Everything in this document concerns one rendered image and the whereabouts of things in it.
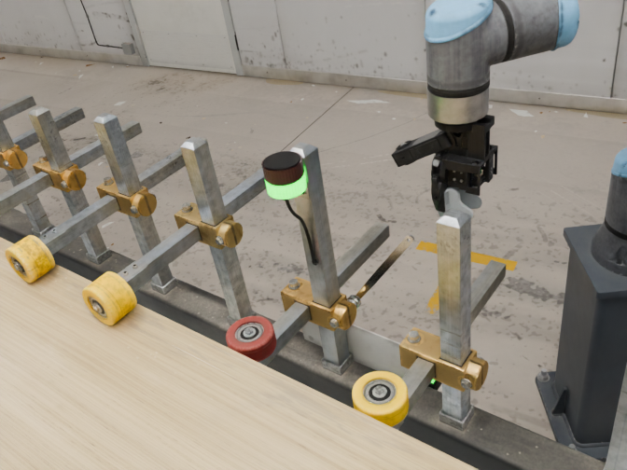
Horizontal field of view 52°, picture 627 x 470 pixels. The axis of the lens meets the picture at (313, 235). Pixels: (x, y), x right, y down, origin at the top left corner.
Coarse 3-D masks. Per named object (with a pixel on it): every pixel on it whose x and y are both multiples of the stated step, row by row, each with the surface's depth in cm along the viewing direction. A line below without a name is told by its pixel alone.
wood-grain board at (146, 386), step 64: (0, 256) 135; (0, 320) 118; (64, 320) 115; (128, 320) 113; (0, 384) 104; (64, 384) 102; (128, 384) 100; (192, 384) 98; (256, 384) 96; (0, 448) 93; (64, 448) 92; (128, 448) 90; (192, 448) 89; (256, 448) 87; (320, 448) 86; (384, 448) 84
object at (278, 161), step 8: (280, 152) 96; (288, 152) 95; (264, 160) 94; (272, 160) 94; (280, 160) 94; (288, 160) 93; (296, 160) 93; (272, 168) 92; (280, 168) 92; (288, 168) 92; (288, 184) 93; (304, 192) 99; (288, 200) 97; (288, 208) 98; (296, 216) 100; (304, 224) 102; (312, 248) 105; (312, 256) 106
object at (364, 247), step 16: (384, 224) 132; (368, 240) 129; (384, 240) 132; (352, 256) 125; (368, 256) 128; (352, 272) 125; (288, 320) 113; (304, 320) 115; (288, 336) 112; (272, 352) 109
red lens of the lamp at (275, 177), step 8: (296, 152) 95; (264, 168) 93; (296, 168) 92; (264, 176) 94; (272, 176) 92; (280, 176) 92; (288, 176) 92; (296, 176) 93; (272, 184) 93; (280, 184) 93
